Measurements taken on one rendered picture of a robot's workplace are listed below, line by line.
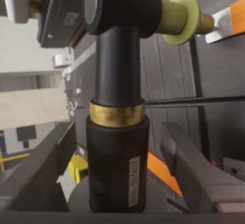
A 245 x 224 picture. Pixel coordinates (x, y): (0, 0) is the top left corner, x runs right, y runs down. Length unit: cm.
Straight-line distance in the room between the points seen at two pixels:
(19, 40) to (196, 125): 446
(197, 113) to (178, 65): 6
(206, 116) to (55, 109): 428
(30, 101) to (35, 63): 86
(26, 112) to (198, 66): 426
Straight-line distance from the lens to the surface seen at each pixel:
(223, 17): 20
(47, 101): 441
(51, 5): 44
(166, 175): 27
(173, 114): 23
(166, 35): 17
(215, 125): 21
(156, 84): 25
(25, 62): 443
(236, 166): 21
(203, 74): 21
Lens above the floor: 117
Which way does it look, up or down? 29 degrees down
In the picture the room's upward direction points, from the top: 98 degrees counter-clockwise
